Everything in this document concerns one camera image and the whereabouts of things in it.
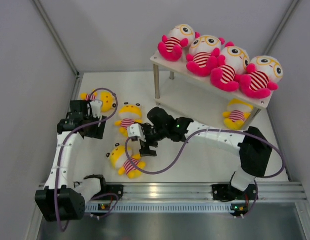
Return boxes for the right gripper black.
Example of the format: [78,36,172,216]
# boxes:
[139,125,167,158]

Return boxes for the yellow plush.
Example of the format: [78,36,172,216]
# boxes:
[222,98,253,130]
[106,143,146,179]
[114,102,142,137]

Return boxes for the yellow plush front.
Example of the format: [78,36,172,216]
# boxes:
[106,143,146,179]

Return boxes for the yellow plush sideways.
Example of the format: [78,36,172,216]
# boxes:
[79,91,117,113]

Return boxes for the pink plush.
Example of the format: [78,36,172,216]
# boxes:
[157,24,200,62]
[186,35,225,77]
[207,41,250,92]
[239,55,283,99]

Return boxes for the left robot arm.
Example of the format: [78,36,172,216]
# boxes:
[35,100,108,222]

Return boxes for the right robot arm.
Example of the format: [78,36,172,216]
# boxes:
[134,107,272,199]

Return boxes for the white two-tier shelf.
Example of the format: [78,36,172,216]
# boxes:
[150,52,271,128]

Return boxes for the yellow plush under shelf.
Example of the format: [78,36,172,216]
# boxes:
[222,98,253,130]

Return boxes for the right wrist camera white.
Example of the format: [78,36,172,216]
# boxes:
[127,123,146,143]

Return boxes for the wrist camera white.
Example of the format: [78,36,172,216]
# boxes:
[127,123,146,143]
[90,100,103,119]

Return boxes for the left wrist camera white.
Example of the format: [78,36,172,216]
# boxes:
[90,100,103,119]

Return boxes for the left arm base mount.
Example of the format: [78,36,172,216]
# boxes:
[91,184,124,201]

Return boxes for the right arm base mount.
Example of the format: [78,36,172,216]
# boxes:
[212,184,258,202]

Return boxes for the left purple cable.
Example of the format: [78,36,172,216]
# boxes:
[54,87,119,233]

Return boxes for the purple cable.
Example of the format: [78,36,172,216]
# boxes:
[54,87,119,233]
[125,129,286,220]

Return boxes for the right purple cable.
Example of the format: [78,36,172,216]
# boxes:
[125,129,286,220]

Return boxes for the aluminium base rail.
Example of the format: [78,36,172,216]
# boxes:
[34,181,308,214]

